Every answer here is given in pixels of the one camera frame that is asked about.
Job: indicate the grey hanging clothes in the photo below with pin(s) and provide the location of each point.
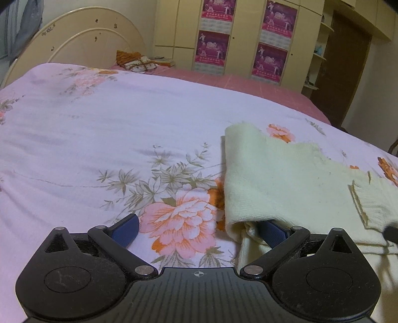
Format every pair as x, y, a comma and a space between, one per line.
26, 21

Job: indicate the pink checked bedsheet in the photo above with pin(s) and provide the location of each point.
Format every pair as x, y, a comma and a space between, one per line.
248, 90

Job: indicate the brown wooden door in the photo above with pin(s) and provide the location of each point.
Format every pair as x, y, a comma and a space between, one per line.
343, 68

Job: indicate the dark wooden chair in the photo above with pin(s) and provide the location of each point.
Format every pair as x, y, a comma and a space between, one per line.
393, 150

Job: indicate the pink wall poster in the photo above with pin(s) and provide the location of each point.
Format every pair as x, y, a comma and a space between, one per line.
269, 63
218, 9
212, 51
279, 21

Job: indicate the orange folded cloth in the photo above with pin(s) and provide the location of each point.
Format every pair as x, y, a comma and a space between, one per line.
126, 57

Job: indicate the cream wooden headboard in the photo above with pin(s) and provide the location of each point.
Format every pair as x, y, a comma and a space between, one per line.
77, 37

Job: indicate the cream corner shelf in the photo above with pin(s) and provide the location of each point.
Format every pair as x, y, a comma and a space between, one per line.
317, 52

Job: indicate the cream knit garment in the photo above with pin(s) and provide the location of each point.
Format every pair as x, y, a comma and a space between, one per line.
289, 183

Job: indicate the teal object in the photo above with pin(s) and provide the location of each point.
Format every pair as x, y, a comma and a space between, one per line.
319, 49

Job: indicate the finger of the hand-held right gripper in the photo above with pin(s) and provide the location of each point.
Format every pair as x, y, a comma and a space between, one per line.
391, 234

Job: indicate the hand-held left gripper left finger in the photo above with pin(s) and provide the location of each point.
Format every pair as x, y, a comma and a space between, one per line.
126, 230

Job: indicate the cream wardrobe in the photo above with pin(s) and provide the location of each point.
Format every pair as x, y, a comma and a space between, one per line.
245, 31

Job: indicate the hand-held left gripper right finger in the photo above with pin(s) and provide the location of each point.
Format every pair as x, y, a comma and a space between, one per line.
273, 231

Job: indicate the book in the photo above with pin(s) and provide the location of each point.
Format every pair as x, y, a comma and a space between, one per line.
164, 60

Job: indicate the floral printed blanket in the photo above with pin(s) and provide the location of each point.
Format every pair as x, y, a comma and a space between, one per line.
102, 149

